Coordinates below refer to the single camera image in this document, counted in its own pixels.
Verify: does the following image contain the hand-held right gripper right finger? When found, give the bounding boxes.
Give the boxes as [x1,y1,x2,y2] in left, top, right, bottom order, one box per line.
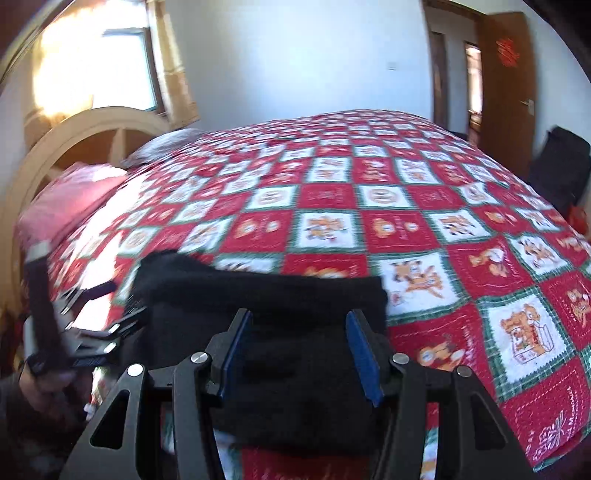
[345,309,536,480]

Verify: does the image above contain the beige curtain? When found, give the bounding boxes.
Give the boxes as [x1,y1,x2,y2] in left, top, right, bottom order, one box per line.
[148,0,201,131]

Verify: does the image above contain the wooden bed headboard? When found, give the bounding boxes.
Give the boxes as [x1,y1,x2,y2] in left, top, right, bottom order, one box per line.
[0,106,174,319]

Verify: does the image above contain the grey pillow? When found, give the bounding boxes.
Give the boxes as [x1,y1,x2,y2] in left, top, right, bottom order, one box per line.
[122,128,204,169]

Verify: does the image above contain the black pants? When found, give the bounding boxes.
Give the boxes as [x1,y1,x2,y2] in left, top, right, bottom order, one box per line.
[117,249,391,457]

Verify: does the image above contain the black bag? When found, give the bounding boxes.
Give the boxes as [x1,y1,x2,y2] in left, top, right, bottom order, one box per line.
[529,126,591,219]

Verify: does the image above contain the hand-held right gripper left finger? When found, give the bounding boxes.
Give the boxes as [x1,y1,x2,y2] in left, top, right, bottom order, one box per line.
[60,308,254,480]

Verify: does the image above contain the wooden door frame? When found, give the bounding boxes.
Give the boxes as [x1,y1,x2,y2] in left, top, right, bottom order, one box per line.
[422,0,485,141]

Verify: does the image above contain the window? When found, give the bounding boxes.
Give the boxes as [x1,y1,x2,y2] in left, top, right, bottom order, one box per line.
[34,23,164,116]

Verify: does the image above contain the red checkered printed blanket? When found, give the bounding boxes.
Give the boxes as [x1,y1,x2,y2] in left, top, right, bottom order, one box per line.
[14,108,591,480]

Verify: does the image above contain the brown wooden door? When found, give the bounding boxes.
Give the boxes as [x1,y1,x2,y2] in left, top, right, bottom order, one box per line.
[475,11,539,182]

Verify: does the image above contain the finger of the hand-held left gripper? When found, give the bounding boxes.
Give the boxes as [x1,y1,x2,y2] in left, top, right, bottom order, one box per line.
[56,281,119,318]
[65,305,149,357]

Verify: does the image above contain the pink pillow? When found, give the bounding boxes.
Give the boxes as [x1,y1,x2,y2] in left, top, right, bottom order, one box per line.
[16,164,130,252]

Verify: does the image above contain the person's left hand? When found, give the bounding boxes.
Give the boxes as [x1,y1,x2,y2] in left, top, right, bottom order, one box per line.
[18,362,90,418]

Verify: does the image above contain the red door ornament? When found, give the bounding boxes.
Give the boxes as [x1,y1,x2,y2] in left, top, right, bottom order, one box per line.
[495,38,522,66]

